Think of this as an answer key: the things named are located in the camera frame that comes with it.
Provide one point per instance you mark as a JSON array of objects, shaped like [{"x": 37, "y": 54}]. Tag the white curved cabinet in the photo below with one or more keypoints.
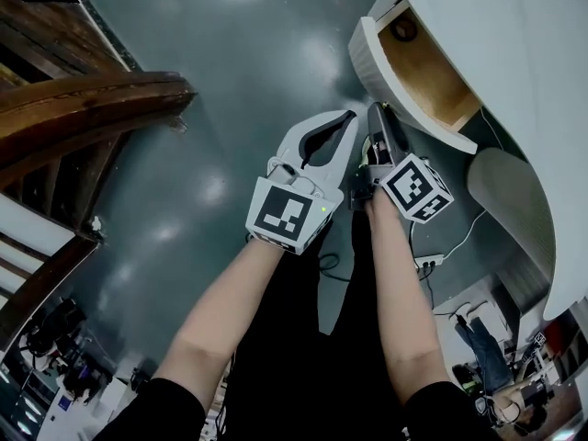
[{"x": 528, "y": 62}]

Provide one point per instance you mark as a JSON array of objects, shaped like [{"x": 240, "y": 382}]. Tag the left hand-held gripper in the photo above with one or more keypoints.
[{"x": 280, "y": 211}]

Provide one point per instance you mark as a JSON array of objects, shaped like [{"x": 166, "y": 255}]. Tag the white power strip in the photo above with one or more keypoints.
[{"x": 429, "y": 261}]

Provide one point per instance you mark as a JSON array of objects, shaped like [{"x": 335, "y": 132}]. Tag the person's black clothing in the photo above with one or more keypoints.
[{"x": 294, "y": 375}]

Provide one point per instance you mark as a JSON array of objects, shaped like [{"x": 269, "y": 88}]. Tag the person's left forearm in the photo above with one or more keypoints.
[{"x": 220, "y": 320}]

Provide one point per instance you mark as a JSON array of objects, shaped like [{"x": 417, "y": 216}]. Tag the round dark disc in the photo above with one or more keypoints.
[{"x": 404, "y": 29}]

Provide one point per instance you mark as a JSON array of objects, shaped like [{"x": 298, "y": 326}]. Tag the white drawer with wooden inside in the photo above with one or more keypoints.
[{"x": 427, "y": 78}]

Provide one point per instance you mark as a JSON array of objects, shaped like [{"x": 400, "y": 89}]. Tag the dark wooden furniture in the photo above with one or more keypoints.
[{"x": 69, "y": 104}]

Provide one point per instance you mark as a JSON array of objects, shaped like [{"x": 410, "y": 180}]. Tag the person's right forearm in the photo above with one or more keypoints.
[{"x": 404, "y": 301}]

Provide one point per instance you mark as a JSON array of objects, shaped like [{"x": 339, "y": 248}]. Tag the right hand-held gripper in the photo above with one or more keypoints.
[{"x": 415, "y": 188}]

